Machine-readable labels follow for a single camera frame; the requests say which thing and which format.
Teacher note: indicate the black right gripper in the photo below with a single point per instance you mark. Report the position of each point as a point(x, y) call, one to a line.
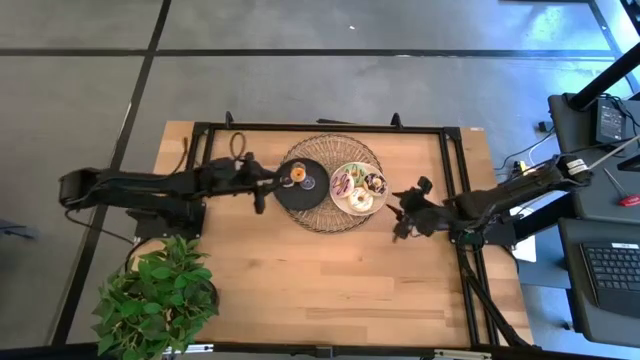
point(430, 215)

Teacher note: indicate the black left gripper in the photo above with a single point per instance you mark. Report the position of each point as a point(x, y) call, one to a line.
point(230, 175)

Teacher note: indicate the small chocolate-topped white donut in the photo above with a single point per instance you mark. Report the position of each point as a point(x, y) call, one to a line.
point(287, 181)

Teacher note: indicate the small orange donut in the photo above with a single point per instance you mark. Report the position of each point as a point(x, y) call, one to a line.
point(298, 175)

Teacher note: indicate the small blue-purple sprinkled donut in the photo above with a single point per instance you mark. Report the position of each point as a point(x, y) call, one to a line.
point(307, 183)

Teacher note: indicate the white donut blue drizzle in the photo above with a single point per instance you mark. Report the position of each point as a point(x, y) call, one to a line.
point(354, 201)

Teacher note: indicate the green donut chocolate drizzle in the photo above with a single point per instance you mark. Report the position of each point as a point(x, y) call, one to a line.
point(356, 171)

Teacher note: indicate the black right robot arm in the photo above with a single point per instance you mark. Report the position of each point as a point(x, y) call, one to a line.
point(500, 197)

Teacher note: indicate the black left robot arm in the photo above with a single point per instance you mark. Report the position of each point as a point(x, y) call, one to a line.
point(125, 187)

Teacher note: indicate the black round plate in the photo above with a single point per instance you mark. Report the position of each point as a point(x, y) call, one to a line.
point(300, 197)

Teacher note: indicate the white round plate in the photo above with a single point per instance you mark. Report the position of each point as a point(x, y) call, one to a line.
point(336, 202)

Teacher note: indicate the round woven straw placemat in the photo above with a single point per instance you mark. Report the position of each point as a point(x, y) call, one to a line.
point(325, 222)

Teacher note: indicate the yellow power plug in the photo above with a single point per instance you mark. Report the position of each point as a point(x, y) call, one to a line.
point(523, 167)

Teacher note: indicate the white paper sheet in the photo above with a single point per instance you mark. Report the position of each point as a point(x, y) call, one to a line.
point(525, 250)

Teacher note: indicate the black desk support bar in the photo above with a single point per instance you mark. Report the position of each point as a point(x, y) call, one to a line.
point(540, 220)

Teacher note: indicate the small black floor box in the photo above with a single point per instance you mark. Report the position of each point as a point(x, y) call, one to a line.
point(544, 126)

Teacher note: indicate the green leafy potted plant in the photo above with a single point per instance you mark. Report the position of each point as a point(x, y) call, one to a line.
point(155, 300)

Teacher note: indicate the dark grey side desk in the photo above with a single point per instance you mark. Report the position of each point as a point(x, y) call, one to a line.
point(575, 125)

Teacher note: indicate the dark grey keyboard tray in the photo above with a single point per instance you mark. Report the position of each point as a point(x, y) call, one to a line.
point(575, 300)

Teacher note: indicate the black keyboard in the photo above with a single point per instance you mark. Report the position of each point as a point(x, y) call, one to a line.
point(615, 270)

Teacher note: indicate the black power supply box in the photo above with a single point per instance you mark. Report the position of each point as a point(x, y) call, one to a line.
point(610, 122)

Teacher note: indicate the black diagonal pole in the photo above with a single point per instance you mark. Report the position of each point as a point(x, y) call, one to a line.
point(605, 76)

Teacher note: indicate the grey furniture foot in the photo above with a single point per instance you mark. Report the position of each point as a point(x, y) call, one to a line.
point(15, 230)

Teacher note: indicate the black stand bar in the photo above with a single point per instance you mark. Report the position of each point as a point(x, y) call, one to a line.
point(634, 12)

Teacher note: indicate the black frame clamp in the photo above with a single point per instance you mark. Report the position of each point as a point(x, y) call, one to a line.
point(396, 119)
point(229, 119)

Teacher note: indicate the black aluminium table frame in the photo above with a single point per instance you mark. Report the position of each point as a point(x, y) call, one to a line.
point(375, 128)

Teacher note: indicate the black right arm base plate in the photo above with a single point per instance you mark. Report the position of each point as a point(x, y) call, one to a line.
point(500, 234)

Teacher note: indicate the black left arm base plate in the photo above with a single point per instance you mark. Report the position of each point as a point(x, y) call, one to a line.
point(160, 232)

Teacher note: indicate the silver metal bracket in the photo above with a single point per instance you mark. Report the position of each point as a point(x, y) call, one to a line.
point(195, 348)
point(465, 355)

